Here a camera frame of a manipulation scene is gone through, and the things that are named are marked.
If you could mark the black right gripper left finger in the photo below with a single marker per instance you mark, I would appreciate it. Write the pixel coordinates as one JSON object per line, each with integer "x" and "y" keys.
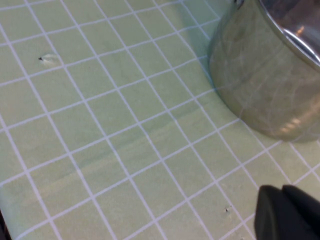
{"x": 270, "y": 217}

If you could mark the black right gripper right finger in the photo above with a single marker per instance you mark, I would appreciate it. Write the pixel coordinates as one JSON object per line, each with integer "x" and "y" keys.
{"x": 305, "y": 215}

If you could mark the stainless steel pot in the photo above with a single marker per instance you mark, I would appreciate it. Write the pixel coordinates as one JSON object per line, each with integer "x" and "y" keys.
{"x": 262, "y": 87}

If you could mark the green grid table mat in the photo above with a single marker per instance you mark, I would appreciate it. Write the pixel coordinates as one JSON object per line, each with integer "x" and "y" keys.
{"x": 125, "y": 137}

